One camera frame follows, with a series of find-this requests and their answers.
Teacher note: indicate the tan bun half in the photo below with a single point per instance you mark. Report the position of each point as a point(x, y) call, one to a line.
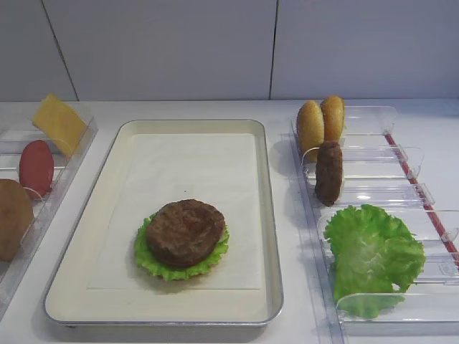
point(333, 109)
point(310, 129)

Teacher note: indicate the clear acrylic rack left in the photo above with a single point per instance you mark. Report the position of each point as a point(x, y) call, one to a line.
point(13, 141)

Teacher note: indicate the green lettuce under patty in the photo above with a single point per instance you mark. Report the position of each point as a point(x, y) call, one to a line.
point(145, 259)

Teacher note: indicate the clear acrylic rack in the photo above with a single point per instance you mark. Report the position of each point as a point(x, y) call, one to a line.
point(380, 172)
point(13, 141)

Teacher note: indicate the green lettuce leaf in rack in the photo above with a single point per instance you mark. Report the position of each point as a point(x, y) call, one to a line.
point(376, 259)

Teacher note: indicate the brown bun half left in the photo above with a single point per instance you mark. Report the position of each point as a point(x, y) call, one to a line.
point(16, 216)

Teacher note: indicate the red tomato slice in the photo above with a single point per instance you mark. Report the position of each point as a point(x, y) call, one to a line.
point(36, 169)

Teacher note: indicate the clear acrylic rack right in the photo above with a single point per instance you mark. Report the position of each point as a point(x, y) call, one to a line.
point(380, 172)

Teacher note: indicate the brown meat patty on lettuce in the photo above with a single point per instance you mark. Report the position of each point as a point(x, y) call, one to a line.
point(184, 233)

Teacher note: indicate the brown meat patty upright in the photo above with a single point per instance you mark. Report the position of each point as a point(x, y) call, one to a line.
point(329, 172)

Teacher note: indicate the tan bun half front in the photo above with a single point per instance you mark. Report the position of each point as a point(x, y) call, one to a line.
point(310, 129)

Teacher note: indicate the yellow cheese slice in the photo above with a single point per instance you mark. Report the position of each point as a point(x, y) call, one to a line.
point(61, 123)

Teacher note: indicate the white parchment paper sheet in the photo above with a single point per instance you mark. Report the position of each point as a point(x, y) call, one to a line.
point(155, 170)

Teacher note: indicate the cream metal baking tray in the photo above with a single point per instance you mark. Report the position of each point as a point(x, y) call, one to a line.
point(71, 301)

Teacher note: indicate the tan bun half rear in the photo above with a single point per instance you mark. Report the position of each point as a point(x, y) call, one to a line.
point(333, 109)

